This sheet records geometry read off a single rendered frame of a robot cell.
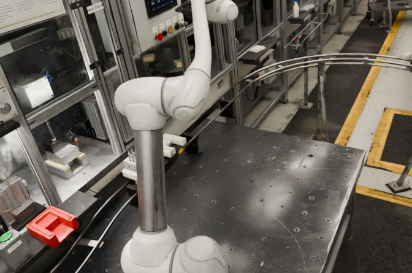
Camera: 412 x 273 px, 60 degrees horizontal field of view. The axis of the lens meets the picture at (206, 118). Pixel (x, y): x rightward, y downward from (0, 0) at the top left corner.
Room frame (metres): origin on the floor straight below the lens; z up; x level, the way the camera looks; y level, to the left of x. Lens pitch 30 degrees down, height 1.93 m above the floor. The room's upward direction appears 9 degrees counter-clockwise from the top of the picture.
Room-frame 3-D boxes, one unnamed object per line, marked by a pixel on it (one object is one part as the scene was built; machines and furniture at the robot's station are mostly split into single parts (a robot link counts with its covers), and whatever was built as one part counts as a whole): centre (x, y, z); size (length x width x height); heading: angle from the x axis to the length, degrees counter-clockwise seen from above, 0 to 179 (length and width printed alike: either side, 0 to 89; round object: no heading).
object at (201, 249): (0.85, 0.09, 0.85); 0.18 x 0.16 x 0.22; 72
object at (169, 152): (1.55, 0.29, 0.84); 0.36 x 0.14 x 0.10; 144
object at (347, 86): (4.90, -2.55, 0.01); 5.85 x 0.59 x 0.01; 144
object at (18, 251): (0.95, 0.78, 0.97); 0.08 x 0.08 x 0.12; 54
